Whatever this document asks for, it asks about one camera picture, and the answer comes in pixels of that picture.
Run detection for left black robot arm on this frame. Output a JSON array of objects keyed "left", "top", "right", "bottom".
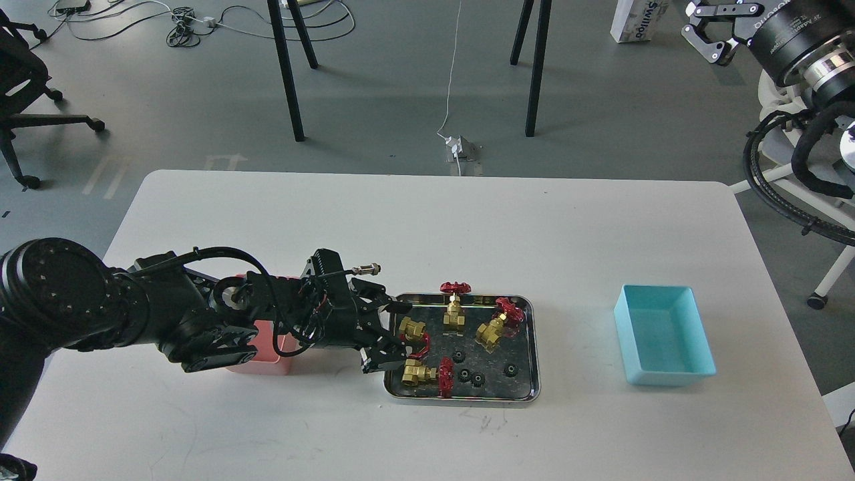
[{"left": 1, "top": 238, "right": 411, "bottom": 444}]

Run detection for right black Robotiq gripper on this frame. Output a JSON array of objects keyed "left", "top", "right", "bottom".
[{"left": 681, "top": 1, "right": 854, "bottom": 86}]

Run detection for white floor cable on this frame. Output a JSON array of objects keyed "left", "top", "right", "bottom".
[{"left": 436, "top": 0, "right": 464, "bottom": 177}]

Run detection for blue plastic box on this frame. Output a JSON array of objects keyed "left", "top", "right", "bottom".
[{"left": 614, "top": 284, "right": 717, "bottom": 387}]

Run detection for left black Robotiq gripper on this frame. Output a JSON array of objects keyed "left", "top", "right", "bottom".
[{"left": 302, "top": 249, "right": 413, "bottom": 374}]

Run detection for brass valve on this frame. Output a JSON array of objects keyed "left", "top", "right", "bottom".
[
  {"left": 402, "top": 356, "right": 454, "bottom": 398},
  {"left": 397, "top": 316, "right": 431, "bottom": 361},
  {"left": 474, "top": 297, "right": 525, "bottom": 353},
  {"left": 440, "top": 281, "right": 471, "bottom": 336}
]

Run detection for tangled floor cables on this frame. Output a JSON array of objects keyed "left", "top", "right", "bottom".
[{"left": 47, "top": 0, "right": 356, "bottom": 49}]

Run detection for right black tripod legs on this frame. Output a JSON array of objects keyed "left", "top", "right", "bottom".
[{"left": 508, "top": 0, "right": 552, "bottom": 138}]

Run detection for white cardboard box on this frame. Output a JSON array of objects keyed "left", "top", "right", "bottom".
[{"left": 610, "top": 0, "right": 671, "bottom": 43}]

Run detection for white office chair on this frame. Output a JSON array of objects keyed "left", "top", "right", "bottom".
[{"left": 731, "top": 73, "right": 854, "bottom": 310}]

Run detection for metal tray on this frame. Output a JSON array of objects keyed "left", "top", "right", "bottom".
[{"left": 384, "top": 293, "right": 540, "bottom": 402}]

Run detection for black office chair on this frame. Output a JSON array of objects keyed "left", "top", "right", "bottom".
[{"left": 1, "top": 12, "right": 105, "bottom": 189}]

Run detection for left black tripod legs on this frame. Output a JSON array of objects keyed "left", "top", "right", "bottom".
[{"left": 267, "top": 0, "right": 319, "bottom": 142}]

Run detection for grey floor power socket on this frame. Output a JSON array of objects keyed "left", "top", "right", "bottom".
[{"left": 445, "top": 136, "right": 478, "bottom": 162}]

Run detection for pink plastic box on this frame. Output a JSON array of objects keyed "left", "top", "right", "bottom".
[{"left": 224, "top": 274, "right": 305, "bottom": 376}]

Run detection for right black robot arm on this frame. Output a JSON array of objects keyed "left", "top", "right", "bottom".
[{"left": 681, "top": 1, "right": 854, "bottom": 246}]

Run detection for black tripod legs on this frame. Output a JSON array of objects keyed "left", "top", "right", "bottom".
[
  {"left": 267, "top": 0, "right": 319, "bottom": 142},
  {"left": 508, "top": 0, "right": 552, "bottom": 138}
]

